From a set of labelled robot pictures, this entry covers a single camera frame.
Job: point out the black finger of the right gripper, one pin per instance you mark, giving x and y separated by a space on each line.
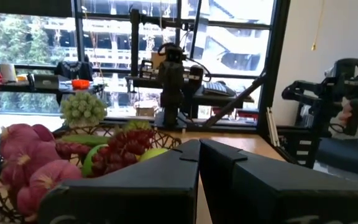
164 76
177 76

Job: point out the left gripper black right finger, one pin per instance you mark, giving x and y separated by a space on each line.
275 193

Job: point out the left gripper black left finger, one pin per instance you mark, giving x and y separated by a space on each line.
135 186

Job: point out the dark red grape bunch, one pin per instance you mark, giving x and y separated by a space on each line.
120 152

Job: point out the olive green fruit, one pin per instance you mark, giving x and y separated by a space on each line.
152 153

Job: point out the bright green round fruit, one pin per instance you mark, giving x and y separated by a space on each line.
88 161

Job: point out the purple onion braid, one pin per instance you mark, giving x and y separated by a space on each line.
33 161

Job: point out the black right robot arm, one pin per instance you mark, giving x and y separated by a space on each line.
170 107

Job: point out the cardboard box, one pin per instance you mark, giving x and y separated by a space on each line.
145 111

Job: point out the black white keyboard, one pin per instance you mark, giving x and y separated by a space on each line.
216 88

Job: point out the black monitor stand pole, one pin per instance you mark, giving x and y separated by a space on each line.
134 40

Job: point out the orange bowl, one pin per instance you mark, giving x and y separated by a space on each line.
80 83

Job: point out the potted green plant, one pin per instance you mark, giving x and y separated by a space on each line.
82 109

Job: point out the dark patterned cloth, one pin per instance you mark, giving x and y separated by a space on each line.
73 70

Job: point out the person's hand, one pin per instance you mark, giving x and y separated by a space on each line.
348 115

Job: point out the black desk device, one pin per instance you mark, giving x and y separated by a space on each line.
45 81

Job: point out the white paper roll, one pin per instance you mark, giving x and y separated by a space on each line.
8 72

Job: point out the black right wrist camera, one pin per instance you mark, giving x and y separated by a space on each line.
174 53

